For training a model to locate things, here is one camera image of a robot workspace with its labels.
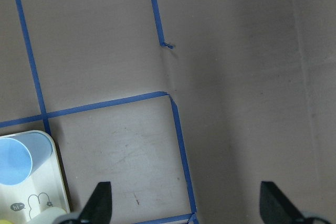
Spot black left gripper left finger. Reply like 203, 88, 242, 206
78, 182, 112, 224

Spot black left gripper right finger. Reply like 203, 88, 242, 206
259, 181, 305, 224

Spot light blue plastic cup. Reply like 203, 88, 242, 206
1, 132, 53, 186

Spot yellow plastic cup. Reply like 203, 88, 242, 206
0, 219, 12, 224

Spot cream rabbit print tray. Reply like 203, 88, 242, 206
1, 130, 70, 223

